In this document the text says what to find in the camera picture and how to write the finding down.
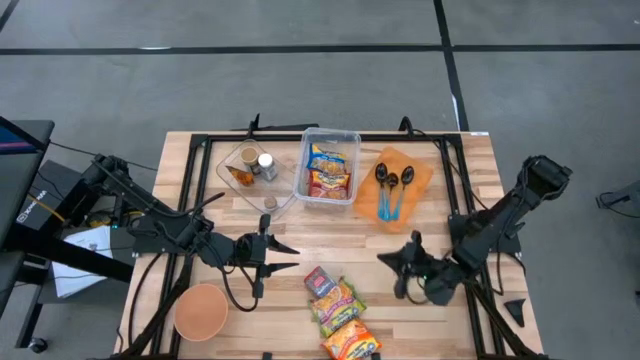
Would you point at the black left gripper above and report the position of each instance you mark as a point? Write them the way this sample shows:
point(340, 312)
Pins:
point(252, 249)

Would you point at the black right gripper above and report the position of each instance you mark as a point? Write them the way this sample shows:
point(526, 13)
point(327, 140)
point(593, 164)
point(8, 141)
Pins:
point(425, 272)

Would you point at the smoked paprika packet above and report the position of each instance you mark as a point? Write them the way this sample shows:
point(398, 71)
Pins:
point(320, 281)

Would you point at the small brown-lid spice jar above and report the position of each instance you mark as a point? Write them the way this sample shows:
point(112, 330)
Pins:
point(270, 202)

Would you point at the orange plate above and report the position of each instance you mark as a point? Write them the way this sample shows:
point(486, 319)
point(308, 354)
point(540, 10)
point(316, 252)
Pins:
point(420, 200)

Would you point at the chili shrimp ramen packet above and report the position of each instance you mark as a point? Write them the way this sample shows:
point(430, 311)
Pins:
point(337, 307)

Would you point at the red ramen packet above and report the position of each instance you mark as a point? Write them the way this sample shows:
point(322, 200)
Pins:
point(327, 185)

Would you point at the orange ramen packet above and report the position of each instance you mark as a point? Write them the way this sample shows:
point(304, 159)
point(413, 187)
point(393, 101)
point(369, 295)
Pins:
point(350, 342)

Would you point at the brown seasoning packet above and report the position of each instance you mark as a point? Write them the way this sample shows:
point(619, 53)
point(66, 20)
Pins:
point(241, 176)

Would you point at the white-lid spice jar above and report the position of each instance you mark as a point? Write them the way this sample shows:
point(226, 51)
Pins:
point(265, 161)

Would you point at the gold-capped sesame jar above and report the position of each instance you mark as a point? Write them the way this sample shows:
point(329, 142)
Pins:
point(248, 156)

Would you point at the blue ramen packet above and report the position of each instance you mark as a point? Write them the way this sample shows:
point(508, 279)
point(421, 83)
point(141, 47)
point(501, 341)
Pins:
point(327, 159)

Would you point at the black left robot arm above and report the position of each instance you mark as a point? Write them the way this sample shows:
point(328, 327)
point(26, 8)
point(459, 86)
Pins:
point(140, 200)

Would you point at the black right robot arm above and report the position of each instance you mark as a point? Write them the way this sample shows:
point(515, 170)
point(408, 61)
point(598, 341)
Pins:
point(500, 220)

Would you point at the clear shallow plastic tray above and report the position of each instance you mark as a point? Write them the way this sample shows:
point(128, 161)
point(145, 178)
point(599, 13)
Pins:
point(235, 197)

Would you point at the orange bowl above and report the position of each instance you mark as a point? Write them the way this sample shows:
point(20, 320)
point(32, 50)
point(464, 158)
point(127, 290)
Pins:
point(200, 312)

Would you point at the small black wedge piece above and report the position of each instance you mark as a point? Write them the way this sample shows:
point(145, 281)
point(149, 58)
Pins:
point(516, 307)

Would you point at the clear deep plastic container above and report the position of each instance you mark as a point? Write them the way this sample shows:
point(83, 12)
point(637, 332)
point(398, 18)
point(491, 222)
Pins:
point(327, 135)

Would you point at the white paper sheet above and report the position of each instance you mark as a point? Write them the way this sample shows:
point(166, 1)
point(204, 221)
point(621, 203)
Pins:
point(80, 260)

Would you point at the black stand leg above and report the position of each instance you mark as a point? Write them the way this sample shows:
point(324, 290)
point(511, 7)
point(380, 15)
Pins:
point(607, 200)

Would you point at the black box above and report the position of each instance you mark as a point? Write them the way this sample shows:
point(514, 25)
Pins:
point(50, 190)

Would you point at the black caster wheel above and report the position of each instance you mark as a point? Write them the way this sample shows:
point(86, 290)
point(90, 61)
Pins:
point(38, 345)

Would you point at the black desk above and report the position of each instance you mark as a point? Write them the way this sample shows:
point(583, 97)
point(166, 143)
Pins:
point(15, 200)

